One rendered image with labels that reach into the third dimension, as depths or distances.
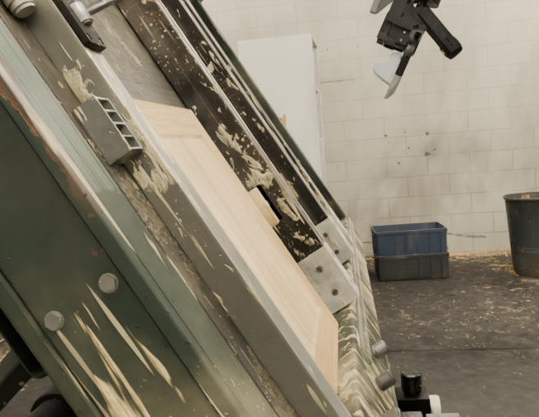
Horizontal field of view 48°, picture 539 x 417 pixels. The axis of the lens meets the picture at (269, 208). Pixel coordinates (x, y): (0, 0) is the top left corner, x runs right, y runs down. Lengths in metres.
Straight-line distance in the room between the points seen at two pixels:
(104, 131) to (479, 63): 5.73
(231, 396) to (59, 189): 0.19
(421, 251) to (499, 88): 1.92
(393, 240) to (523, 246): 1.03
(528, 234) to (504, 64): 1.82
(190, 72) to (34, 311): 0.82
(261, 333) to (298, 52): 4.20
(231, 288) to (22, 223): 0.29
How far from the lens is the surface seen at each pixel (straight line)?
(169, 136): 0.88
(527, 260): 5.33
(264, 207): 1.12
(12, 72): 0.48
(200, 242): 0.68
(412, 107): 6.16
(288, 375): 0.71
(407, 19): 1.27
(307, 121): 4.76
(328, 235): 1.63
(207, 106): 1.21
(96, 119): 0.67
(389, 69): 1.25
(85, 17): 0.74
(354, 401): 0.81
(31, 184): 0.47
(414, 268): 5.23
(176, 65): 1.23
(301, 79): 4.78
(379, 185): 6.16
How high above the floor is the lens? 1.24
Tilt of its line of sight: 6 degrees down
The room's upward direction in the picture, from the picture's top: 5 degrees counter-clockwise
